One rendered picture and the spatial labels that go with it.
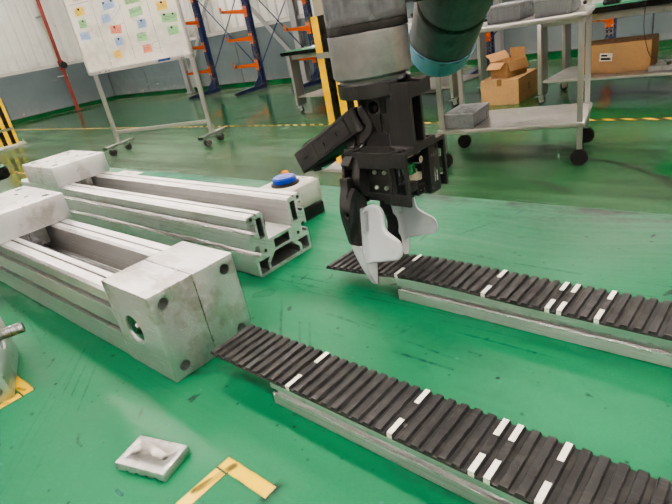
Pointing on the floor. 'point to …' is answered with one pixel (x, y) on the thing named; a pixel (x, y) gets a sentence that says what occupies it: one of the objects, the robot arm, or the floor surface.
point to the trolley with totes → (554, 10)
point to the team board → (133, 46)
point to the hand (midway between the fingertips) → (383, 261)
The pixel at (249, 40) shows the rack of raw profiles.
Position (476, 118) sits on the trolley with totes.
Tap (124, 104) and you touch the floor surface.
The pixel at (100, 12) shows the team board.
